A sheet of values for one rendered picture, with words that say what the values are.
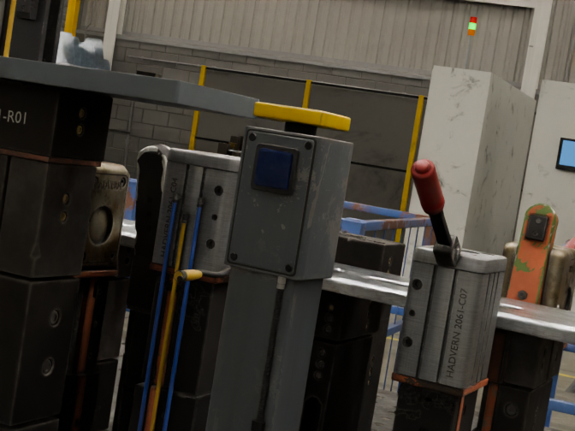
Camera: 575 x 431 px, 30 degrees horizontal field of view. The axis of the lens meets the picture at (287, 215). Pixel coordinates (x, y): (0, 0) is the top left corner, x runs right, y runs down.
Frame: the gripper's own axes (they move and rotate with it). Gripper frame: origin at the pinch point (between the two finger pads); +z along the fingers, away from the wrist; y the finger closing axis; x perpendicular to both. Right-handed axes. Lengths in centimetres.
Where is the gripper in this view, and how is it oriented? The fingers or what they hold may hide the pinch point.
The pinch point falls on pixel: (37, 24)
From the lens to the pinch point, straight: 100.0
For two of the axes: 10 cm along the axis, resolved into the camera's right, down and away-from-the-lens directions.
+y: -2.8, 0.2, -9.6
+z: -1.6, 9.9, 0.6
